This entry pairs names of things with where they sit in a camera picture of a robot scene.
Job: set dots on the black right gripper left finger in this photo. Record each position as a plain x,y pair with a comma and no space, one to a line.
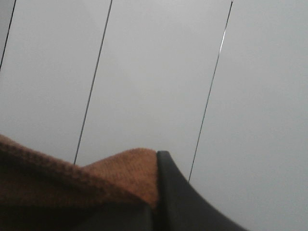
123,218

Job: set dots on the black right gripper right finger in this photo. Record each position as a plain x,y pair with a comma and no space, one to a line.
181,207

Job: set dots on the brown towel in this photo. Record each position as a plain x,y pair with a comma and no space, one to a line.
39,192

